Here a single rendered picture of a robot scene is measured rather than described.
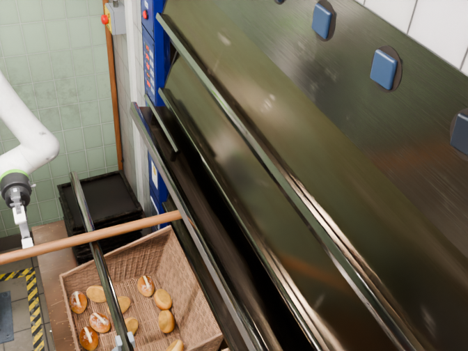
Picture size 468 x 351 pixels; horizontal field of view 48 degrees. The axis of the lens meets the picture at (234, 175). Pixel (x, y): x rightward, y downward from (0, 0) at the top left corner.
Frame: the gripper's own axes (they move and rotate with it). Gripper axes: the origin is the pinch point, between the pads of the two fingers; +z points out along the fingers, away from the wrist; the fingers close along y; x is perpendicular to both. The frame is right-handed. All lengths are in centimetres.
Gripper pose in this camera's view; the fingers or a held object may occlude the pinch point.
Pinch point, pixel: (24, 236)
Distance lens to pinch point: 170.6
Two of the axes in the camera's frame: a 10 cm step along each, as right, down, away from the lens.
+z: 4.0, 6.1, -6.9
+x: -9.1, 2.1, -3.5
